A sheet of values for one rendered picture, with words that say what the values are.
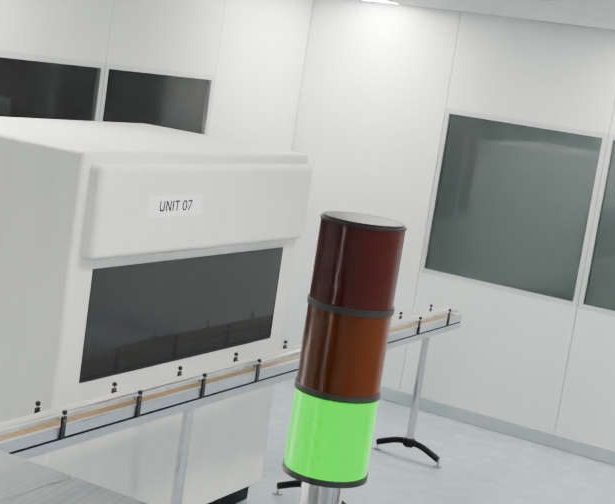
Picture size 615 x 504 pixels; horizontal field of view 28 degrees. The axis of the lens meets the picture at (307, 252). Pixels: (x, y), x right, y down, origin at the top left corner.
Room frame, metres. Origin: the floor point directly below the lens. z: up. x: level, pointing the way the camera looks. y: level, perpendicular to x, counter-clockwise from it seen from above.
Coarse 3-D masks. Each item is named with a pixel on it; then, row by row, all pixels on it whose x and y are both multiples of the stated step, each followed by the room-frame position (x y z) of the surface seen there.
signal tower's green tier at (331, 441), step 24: (312, 408) 0.69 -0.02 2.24; (336, 408) 0.68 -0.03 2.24; (360, 408) 0.69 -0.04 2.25; (312, 432) 0.69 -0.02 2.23; (336, 432) 0.68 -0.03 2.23; (360, 432) 0.69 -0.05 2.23; (288, 456) 0.70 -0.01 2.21; (312, 456) 0.69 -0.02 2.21; (336, 456) 0.68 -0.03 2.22; (360, 456) 0.69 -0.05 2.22; (336, 480) 0.68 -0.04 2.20
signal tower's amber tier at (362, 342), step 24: (312, 312) 0.70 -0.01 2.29; (312, 336) 0.69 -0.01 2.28; (336, 336) 0.68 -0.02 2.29; (360, 336) 0.69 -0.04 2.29; (384, 336) 0.70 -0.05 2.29; (312, 360) 0.69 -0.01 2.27; (336, 360) 0.68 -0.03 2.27; (360, 360) 0.69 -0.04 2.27; (384, 360) 0.70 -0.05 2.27; (312, 384) 0.69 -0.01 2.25; (336, 384) 0.68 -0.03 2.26; (360, 384) 0.69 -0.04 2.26
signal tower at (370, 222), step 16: (352, 224) 0.69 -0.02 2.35; (368, 224) 0.69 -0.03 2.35; (384, 224) 0.69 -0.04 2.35; (400, 224) 0.71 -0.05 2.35; (320, 304) 0.69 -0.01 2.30; (336, 400) 0.68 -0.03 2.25; (352, 400) 0.68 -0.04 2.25; (368, 400) 0.69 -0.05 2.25; (304, 480) 0.69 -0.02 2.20; (320, 480) 0.68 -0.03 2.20; (304, 496) 0.70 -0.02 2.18; (320, 496) 0.70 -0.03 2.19; (336, 496) 0.70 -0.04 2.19
